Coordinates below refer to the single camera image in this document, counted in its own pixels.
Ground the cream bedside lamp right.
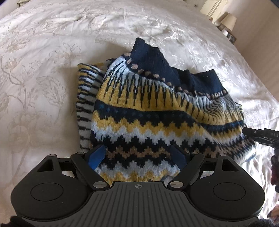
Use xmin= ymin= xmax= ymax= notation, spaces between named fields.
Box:
xmin=220 ymin=13 xmax=237 ymax=31

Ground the cream bedside table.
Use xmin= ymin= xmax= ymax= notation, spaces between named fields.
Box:
xmin=200 ymin=0 xmax=228 ymax=20

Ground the navy yellow patterned knit sweater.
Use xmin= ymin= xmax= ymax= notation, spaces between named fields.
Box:
xmin=76 ymin=38 xmax=255 ymax=184

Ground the cream embroidered bedspread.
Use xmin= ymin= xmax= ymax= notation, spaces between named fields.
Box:
xmin=1 ymin=1 xmax=278 ymax=222

